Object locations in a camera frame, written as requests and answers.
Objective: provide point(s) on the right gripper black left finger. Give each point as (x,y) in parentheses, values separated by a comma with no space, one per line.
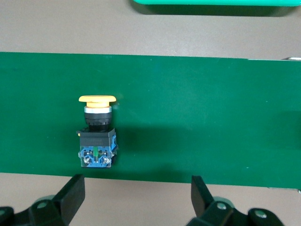
(70,195)

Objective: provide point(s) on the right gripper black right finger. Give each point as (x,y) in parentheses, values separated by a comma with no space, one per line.
(200,195)

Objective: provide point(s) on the yellow mushroom push button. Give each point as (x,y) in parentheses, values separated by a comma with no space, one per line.
(97,141)

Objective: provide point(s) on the green conveyor belt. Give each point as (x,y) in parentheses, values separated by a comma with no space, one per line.
(188,106)

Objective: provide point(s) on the green plastic tray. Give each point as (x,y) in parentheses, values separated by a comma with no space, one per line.
(211,2)

